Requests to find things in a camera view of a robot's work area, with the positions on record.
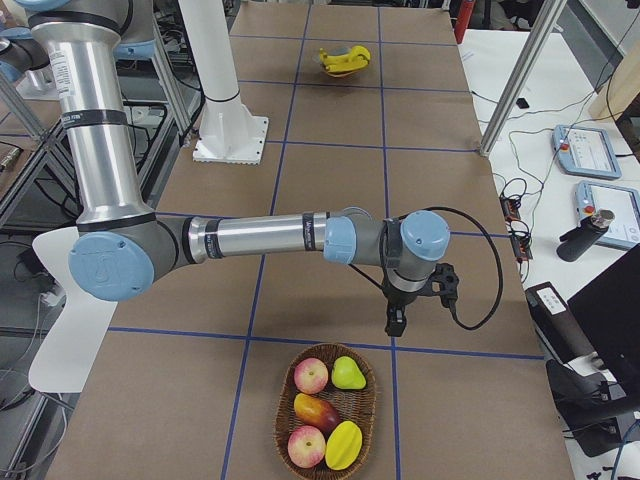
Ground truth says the red cylinder tube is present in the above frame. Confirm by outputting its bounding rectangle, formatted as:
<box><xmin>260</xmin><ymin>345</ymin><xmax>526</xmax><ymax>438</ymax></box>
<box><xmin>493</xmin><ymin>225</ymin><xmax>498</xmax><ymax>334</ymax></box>
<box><xmin>454</xmin><ymin>0</ymin><xmax>476</xmax><ymax>45</ymax></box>

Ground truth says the red apple upper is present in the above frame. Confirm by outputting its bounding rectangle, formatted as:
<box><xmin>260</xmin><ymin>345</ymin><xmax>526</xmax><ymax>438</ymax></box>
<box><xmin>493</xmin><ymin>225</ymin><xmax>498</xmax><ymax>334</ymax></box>
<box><xmin>294</xmin><ymin>357</ymin><xmax>329</xmax><ymax>395</ymax></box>

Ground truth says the aluminium frame post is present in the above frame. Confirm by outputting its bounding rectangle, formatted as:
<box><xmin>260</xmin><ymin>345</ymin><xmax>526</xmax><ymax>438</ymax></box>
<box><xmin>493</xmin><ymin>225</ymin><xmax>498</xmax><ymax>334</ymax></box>
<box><xmin>479</xmin><ymin>0</ymin><xmax>567</xmax><ymax>158</ymax></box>

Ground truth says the blue teach pendant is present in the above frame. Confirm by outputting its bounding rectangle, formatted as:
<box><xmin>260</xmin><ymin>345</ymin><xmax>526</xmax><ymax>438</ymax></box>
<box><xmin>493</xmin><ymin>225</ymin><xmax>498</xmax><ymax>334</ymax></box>
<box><xmin>572</xmin><ymin>179</ymin><xmax>640</xmax><ymax>251</ymax></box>
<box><xmin>552</xmin><ymin>125</ymin><xmax>622</xmax><ymax>180</ymax></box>

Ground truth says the orange fruit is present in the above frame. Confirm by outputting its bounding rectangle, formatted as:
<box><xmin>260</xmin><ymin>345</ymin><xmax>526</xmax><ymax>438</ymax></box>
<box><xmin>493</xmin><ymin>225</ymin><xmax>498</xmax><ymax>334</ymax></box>
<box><xmin>293</xmin><ymin>393</ymin><xmax>341</xmax><ymax>435</ymax></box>

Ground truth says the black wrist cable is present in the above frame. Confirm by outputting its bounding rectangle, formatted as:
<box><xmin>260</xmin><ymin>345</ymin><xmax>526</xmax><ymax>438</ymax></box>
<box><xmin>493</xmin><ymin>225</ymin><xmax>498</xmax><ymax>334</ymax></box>
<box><xmin>347</xmin><ymin>206</ymin><xmax>504</xmax><ymax>332</ymax></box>

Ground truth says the woven wicker fruit basket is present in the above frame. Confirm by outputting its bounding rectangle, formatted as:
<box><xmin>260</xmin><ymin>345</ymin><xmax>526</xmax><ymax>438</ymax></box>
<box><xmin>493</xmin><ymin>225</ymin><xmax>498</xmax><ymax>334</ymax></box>
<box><xmin>274</xmin><ymin>343</ymin><xmax>377</xmax><ymax>479</ymax></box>

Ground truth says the blue teach pendant far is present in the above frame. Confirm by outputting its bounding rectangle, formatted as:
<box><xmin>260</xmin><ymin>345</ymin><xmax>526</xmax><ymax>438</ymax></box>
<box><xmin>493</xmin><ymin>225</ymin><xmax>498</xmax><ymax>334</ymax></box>
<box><xmin>552</xmin><ymin>125</ymin><xmax>622</xmax><ymax>180</ymax></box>

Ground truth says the red apple lower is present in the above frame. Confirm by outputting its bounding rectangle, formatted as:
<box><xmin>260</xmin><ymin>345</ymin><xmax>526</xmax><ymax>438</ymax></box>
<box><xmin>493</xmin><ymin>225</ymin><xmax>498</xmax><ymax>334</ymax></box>
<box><xmin>287</xmin><ymin>425</ymin><xmax>326</xmax><ymax>468</ymax></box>

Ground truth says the green apple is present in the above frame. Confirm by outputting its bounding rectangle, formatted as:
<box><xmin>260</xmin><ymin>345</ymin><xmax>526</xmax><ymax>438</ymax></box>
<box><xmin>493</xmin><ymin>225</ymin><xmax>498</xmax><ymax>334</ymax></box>
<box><xmin>331</xmin><ymin>356</ymin><xmax>367</xmax><ymax>390</ymax></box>

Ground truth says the blue teach pendant near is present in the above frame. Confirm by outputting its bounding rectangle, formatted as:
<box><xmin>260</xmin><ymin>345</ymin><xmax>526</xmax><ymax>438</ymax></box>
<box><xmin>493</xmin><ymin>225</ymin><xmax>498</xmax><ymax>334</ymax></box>
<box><xmin>572</xmin><ymin>179</ymin><xmax>640</xmax><ymax>251</ymax></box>

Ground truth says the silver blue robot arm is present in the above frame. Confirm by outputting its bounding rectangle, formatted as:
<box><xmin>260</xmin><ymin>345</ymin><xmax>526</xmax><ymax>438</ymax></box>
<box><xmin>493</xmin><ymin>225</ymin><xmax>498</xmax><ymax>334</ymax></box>
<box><xmin>113</xmin><ymin>2</ymin><xmax>456</xmax><ymax>344</ymax></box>

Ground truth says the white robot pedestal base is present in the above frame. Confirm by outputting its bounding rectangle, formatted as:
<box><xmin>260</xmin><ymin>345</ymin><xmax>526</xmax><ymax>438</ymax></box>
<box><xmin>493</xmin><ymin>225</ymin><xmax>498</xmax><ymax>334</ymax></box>
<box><xmin>179</xmin><ymin>0</ymin><xmax>269</xmax><ymax>165</ymax></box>

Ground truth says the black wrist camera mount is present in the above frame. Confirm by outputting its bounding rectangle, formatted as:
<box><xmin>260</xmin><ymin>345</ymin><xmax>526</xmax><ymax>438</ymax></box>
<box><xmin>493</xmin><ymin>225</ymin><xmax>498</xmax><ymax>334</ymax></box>
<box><xmin>421</xmin><ymin>263</ymin><xmax>459</xmax><ymax>312</ymax></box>

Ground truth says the red apple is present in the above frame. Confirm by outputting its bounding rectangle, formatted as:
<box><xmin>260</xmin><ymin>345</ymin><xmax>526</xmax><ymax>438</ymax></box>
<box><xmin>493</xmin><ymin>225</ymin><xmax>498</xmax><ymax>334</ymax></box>
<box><xmin>287</xmin><ymin>425</ymin><xmax>326</xmax><ymax>468</ymax></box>
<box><xmin>294</xmin><ymin>357</ymin><xmax>329</xmax><ymax>395</ymax></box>

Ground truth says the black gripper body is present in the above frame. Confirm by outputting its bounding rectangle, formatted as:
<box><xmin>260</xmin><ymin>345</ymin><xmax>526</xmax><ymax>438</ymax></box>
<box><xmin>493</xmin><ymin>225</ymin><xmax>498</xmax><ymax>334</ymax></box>
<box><xmin>382</xmin><ymin>277</ymin><xmax>423</xmax><ymax>315</ymax></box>

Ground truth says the black monitor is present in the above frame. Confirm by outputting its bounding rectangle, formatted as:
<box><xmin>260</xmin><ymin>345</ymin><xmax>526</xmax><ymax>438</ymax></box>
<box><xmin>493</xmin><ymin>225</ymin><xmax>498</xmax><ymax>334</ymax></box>
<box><xmin>569</xmin><ymin>246</ymin><xmax>639</xmax><ymax>394</ymax></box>

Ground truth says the grey square plate orange rim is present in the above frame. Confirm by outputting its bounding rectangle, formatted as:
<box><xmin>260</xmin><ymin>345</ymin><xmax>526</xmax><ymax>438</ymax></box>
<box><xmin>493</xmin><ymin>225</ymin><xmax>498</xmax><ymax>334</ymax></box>
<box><xmin>316</xmin><ymin>45</ymin><xmax>371</xmax><ymax>78</ymax></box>

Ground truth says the black box white label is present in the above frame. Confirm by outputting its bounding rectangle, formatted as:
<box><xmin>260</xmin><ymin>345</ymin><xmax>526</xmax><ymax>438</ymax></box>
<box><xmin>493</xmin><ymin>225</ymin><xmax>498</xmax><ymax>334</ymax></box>
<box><xmin>525</xmin><ymin>282</ymin><xmax>604</xmax><ymax>369</ymax></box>

